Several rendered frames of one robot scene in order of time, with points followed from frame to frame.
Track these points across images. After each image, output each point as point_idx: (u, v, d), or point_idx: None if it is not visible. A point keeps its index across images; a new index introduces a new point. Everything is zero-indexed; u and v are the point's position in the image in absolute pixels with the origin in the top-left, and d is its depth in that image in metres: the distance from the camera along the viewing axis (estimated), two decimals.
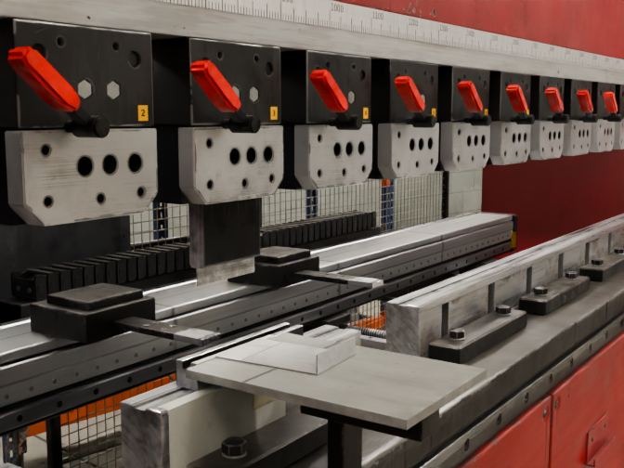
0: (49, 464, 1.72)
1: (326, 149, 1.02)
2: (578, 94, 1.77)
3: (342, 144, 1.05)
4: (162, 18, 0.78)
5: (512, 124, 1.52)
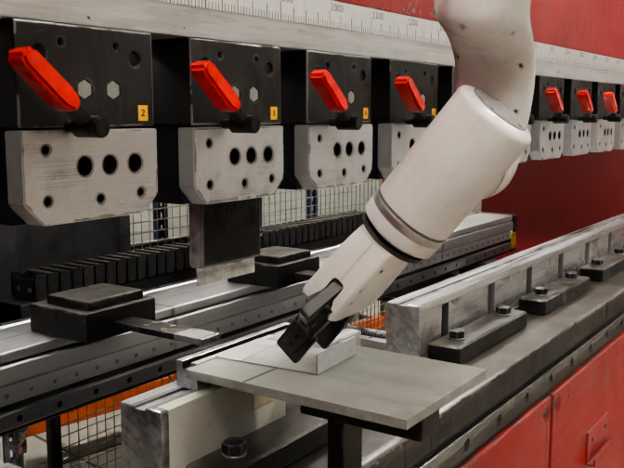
0: (49, 464, 1.72)
1: (326, 149, 1.02)
2: (578, 94, 1.77)
3: (342, 144, 1.05)
4: (162, 18, 0.78)
5: None
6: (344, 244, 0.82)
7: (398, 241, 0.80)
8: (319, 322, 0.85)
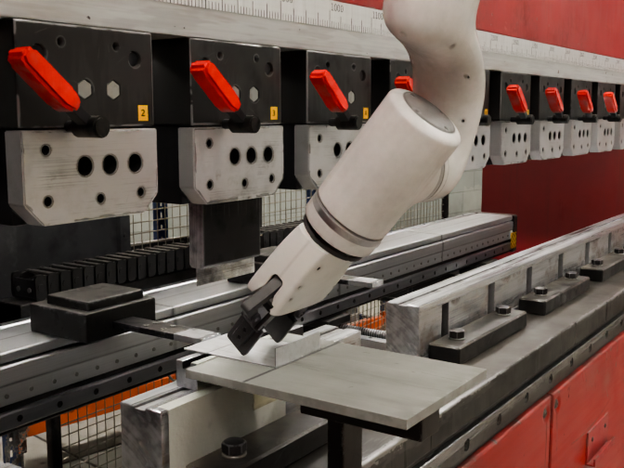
0: (49, 464, 1.72)
1: (326, 149, 1.02)
2: (578, 94, 1.77)
3: (342, 144, 1.05)
4: (162, 18, 0.78)
5: (512, 124, 1.52)
6: (284, 241, 0.85)
7: (332, 240, 0.83)
8: (264, 317, 0.89)
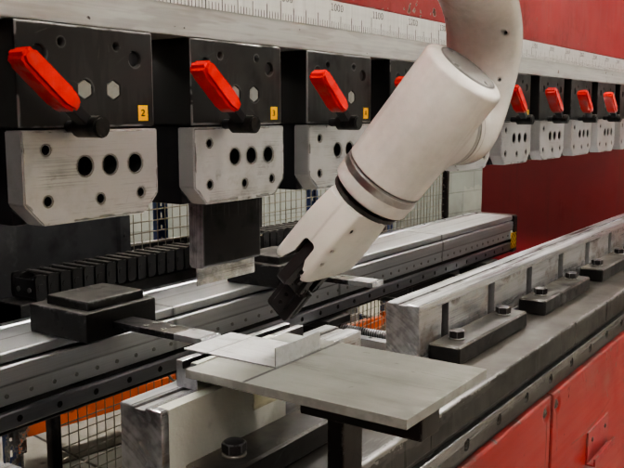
0: (49, 464, 1.72)
1: (326, 149, 1.02)
2: (578, 94, 1.77)
3: (342, 144, 1.05)
4: (162, 18, 0.78)
5: (512, 124, 1.52)
6: (316, 204, 0.83)
7: (367, 201, 0.80)
8: (302, 283, 0.88)
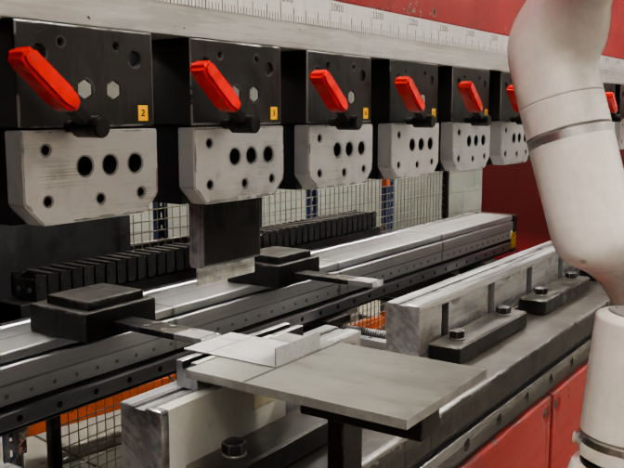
0: (49, 464, 1.72)
1: (326, 149, 1.02)
2: None
3: (342, 144, 1.05)
4: (162, 18, 0.78)
5: (512, 124, 1.52)
6: None
7: None
8: None
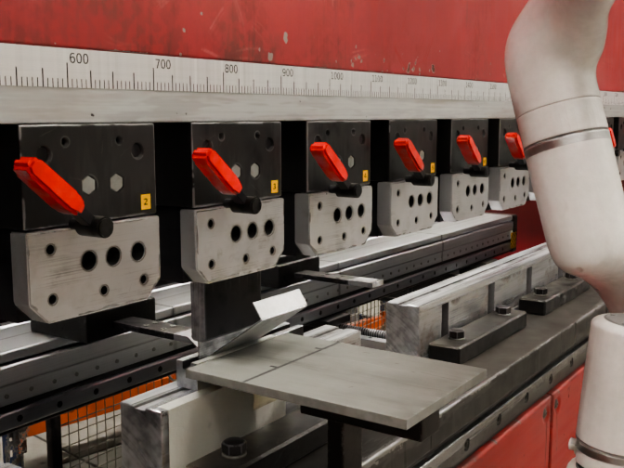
0: (49, 464, 1.72)
1: (326, 215, 1.03)
2: None
3: (342, 209, 1.06)
4: (164, 106, 0.79)
5: (510, 170, 1.53)
6: None
7: None
8: None
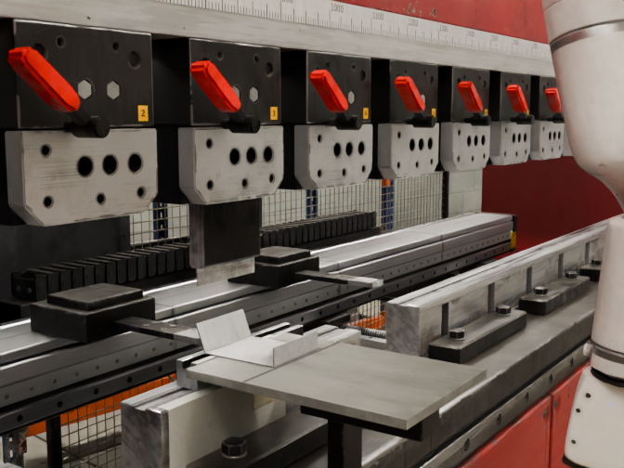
0: (49, 464, 1.72)
1: (326, 149, 1.02)
2: None
3: (342, 144, 1.05)
4: (162, 18, 0.78)
5: (512, 124, 1.52)
6: None
7: None
8: None
